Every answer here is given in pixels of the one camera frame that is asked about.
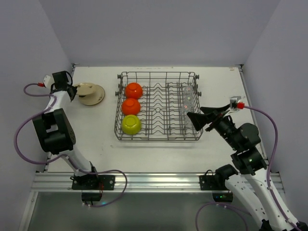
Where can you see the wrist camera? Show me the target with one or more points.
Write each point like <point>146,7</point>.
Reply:
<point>48,81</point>
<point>234,100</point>

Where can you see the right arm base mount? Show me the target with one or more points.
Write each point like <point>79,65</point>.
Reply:
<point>209,182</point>

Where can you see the cream plate with flower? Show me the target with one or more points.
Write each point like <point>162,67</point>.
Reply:
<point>94,98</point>

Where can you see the grey wire dish rack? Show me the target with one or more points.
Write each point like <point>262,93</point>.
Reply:
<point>160,116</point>

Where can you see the farthest clear glass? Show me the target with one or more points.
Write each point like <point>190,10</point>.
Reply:
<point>187,90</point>

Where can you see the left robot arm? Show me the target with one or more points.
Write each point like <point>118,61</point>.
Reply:
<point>53,129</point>

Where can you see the small cream plate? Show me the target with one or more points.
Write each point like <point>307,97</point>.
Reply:
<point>84,89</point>

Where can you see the clear glass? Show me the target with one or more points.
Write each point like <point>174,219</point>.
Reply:
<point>189,120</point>
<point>187,90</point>
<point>186,107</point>
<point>188,99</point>

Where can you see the lime green bowl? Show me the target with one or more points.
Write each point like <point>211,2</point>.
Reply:
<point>131,124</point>

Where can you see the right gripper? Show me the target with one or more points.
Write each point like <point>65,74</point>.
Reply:
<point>212,121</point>

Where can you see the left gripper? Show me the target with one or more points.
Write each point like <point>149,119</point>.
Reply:
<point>72,91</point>

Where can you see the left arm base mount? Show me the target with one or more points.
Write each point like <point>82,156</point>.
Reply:
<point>93,183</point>

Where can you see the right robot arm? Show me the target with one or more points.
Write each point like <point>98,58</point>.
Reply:
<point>248,178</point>

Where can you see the aluminium mounting rail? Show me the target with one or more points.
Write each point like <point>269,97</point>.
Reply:
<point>137,182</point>

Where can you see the orange bowl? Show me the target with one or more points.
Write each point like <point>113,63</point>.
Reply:
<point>131,106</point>
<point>133,90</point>

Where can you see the nearest clear glass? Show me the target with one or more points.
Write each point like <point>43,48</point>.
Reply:
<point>189,120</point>

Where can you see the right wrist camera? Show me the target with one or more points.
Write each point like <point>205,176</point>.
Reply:
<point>234,100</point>

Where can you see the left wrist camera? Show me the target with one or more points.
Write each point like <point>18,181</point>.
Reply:
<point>48,81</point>

